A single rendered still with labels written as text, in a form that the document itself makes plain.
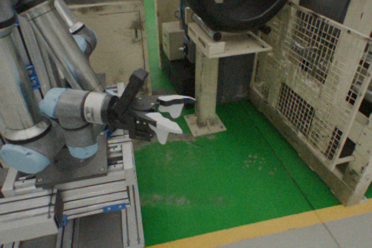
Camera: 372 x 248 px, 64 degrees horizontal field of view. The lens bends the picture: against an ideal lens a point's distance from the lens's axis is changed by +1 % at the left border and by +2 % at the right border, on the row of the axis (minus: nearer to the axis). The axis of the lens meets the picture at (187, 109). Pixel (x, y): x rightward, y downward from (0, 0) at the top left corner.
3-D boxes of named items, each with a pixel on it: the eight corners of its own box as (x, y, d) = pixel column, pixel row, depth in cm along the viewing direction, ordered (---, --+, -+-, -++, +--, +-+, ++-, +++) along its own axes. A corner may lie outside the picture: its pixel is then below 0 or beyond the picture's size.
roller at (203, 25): (200, 16, 174) (194, 21, 175) (196, 10, 172) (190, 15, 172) (223, 37, 147) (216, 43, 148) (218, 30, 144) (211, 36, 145)
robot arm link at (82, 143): (109, 136, 86) (103, 105, 79) (90, 163, 77) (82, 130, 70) (85, 132, 87) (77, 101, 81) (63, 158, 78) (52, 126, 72)
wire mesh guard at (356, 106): (249, 86, 223) (263, -10, 183) (251, 86, 223) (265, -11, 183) (330, 171, 153) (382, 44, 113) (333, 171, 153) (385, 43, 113)
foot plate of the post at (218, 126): (183, 117, 242) (183, 112, 240) (213, 111, 249) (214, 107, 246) (193, 137, 221) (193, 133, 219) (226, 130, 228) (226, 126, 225)
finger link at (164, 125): (182, 150, 61) (156, 132, 68) (183, 126, 59) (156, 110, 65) (171, 156, 60) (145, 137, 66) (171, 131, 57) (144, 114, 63)
